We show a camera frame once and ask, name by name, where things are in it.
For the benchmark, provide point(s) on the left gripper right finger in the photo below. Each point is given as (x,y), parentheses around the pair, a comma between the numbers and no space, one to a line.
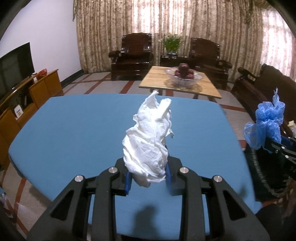
(168,172)

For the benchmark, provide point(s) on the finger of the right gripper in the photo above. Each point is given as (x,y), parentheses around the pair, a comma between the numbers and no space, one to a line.
(286,140)

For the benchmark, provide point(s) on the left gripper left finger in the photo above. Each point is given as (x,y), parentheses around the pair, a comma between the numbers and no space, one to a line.
(128,182)

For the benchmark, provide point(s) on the blue plastic bag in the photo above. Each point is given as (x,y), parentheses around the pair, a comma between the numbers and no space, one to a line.
(268,119)

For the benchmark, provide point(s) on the white tissue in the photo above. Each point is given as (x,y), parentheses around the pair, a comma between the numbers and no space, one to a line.
(144,146)

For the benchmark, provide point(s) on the black trash bin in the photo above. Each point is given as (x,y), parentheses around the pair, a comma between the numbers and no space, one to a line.
(269,177)

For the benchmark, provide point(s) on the dark wooden sofa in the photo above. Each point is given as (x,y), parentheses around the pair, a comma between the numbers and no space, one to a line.
(251,90)

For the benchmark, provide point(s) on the blue table cloth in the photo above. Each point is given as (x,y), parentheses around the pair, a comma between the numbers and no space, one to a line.
(82,135)

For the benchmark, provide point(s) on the glass fruit bowl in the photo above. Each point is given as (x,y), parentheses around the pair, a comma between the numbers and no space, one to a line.
(187,80)

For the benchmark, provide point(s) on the wooden coffee table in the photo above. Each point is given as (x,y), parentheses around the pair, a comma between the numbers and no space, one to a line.
(163,78)

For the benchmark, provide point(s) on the red fruit in bowl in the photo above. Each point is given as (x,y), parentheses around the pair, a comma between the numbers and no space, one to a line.
(183,71)

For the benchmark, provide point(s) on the beige patterned curtain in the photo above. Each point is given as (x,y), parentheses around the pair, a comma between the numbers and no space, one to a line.
(249,33)

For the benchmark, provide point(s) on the right dark wooden armchair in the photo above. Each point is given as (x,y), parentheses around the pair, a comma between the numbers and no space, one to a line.
(205,55)

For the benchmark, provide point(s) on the dark wooden armchair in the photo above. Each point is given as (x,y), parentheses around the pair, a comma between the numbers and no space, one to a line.
(135,58)
(205,55)

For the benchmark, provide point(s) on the dark side table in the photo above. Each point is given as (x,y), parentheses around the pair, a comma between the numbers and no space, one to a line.
(173,61)

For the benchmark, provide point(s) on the left dark wooden armchair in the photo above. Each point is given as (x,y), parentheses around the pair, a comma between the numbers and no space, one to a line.
(135,58)

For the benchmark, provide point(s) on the white box in cabinet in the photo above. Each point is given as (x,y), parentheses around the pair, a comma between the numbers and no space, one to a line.
(18,111)

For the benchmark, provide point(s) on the wooden tv cabinet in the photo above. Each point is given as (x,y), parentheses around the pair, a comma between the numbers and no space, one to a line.
(30,95)

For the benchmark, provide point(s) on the red object on cabinet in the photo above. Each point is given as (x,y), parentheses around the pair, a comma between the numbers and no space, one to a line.
(41,74)

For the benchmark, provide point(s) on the green potted plant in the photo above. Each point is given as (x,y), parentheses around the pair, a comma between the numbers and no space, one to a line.
(172,43)

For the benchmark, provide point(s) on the black flat television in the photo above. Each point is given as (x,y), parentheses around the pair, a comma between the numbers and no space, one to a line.
(15,66)

